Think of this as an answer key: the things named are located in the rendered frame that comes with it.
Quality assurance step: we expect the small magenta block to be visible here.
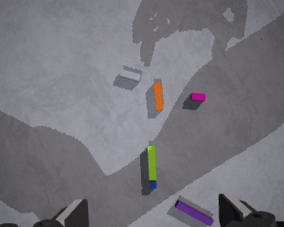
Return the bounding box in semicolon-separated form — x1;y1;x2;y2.
190;93;205;101

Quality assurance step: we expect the lime green rod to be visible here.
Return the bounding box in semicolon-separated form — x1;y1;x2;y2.
148;145;156;181

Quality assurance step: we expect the orange rod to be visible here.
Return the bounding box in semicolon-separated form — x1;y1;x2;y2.
153;82;163;111

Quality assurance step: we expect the small blue block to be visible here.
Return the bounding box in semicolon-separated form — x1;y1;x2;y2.
150;181;156;189

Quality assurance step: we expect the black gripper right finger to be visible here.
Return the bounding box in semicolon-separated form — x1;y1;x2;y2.
219;193;284;227

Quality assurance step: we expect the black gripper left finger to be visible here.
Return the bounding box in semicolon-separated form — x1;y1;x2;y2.
0;200;89;227

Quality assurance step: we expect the grey rectangular block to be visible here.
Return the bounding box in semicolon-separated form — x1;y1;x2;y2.
120;69;141;82

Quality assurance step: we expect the purple rod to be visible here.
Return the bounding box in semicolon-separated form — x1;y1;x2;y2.
175;200;214;226

